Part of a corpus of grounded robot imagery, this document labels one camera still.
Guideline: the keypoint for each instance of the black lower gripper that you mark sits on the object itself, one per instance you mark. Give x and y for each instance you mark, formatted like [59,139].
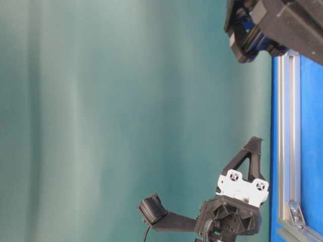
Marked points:
[235,210]

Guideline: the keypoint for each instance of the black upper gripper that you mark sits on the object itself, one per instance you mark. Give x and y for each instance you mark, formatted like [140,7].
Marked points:
[294,24]

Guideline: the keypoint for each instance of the blue backdrop panel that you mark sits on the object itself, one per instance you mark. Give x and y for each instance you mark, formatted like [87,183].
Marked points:
[311,147]

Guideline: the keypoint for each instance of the aluminium extrusion frame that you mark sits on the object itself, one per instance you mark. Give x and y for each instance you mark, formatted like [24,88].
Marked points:
[290,215]

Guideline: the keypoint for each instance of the lower wrist camera with mount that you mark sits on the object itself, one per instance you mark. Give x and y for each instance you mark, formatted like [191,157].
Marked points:
[160,219]

